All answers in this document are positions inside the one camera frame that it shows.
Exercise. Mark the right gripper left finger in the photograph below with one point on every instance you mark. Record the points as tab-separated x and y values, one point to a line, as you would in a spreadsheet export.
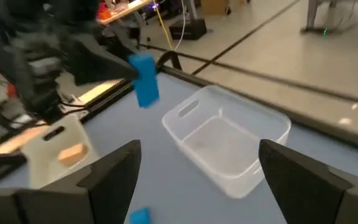
104	186

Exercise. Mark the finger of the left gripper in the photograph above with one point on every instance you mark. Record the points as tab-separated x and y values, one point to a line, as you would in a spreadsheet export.
117	43
98	62

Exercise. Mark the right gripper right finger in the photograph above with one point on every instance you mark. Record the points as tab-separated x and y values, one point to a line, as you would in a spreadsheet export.
306	193

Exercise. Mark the blue rectangular block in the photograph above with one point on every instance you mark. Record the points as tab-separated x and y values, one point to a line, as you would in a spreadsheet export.
145	81
140	216

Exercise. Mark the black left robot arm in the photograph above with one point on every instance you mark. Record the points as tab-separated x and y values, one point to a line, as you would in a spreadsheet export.
42	99

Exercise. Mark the orange object on desk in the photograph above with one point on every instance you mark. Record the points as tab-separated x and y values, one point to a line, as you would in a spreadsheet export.
105	14

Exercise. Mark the wooden desk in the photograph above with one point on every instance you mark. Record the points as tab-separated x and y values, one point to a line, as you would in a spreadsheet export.
126	9

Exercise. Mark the light wooden rectangular block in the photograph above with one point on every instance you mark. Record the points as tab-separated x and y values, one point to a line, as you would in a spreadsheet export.
71	154

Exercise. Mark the white opaque plastic bin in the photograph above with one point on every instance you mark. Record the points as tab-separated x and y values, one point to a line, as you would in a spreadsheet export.
48	165

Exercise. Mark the black box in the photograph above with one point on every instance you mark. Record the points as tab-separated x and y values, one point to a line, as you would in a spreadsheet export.
187	29

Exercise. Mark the translucent plastic bin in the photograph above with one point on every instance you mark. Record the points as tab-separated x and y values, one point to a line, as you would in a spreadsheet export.
228	149

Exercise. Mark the cardboard box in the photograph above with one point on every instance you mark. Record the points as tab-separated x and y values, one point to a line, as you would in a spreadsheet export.
214	7

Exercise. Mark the grey metal table legs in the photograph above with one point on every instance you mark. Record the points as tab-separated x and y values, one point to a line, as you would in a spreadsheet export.
314	18

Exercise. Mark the black table edge rail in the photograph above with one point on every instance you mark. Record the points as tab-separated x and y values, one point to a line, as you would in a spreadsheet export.
259	102

